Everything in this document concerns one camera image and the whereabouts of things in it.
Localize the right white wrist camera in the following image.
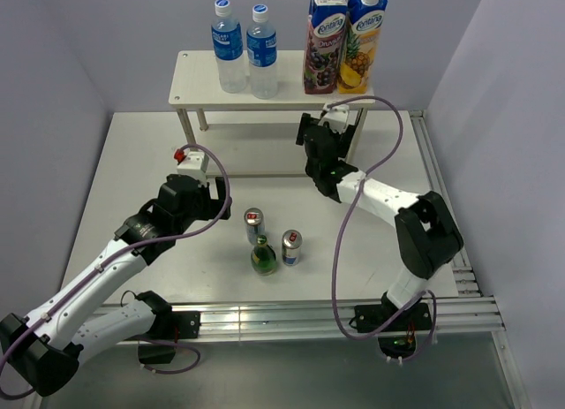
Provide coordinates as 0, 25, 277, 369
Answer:
318, 102, 350, 134

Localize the front silver energy can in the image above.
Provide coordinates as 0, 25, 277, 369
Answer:
282, 230, 303, 266

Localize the aluminium frame rail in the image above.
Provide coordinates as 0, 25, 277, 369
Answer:
21, 110, 531, 409

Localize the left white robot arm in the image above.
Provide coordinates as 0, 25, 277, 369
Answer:
1, 174, 231, 401

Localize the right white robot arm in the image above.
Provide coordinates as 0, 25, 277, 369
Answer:
296, 106, 463, 337

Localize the front green glass bottle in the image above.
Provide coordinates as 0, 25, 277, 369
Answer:
251, 234, 277, 276

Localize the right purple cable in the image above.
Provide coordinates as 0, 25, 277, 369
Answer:
326, 95, 439, 362

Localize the yellow pineapple juice carton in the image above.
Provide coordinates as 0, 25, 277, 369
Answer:
337, 0, 388, 94

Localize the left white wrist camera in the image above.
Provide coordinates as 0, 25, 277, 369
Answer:
174, 149, 209, 185

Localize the purple grape juice carton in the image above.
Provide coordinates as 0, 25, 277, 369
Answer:
303, 0, 347, 95

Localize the rear silver energy can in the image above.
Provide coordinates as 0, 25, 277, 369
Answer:
244, 208, 265, 246

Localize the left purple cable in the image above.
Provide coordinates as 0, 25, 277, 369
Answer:
0, 143, 233, 399

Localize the Pocari Sweat bottle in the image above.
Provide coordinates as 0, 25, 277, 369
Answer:
211, 0, 246, 94
246, 4, 278, 100

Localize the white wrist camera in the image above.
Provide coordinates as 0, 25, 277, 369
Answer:
318, 102, 350, 134
174, 149, 209, 185

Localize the purple cable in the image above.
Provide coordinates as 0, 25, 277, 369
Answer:
326, 95, 439, 362
0, 143, 233, 399

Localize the white two-tier shelf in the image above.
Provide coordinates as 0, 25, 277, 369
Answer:
167, 49, 376, 180

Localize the silver energy can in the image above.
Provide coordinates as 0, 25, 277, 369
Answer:
282, 230, 303, 266
244, 208, 265, 246

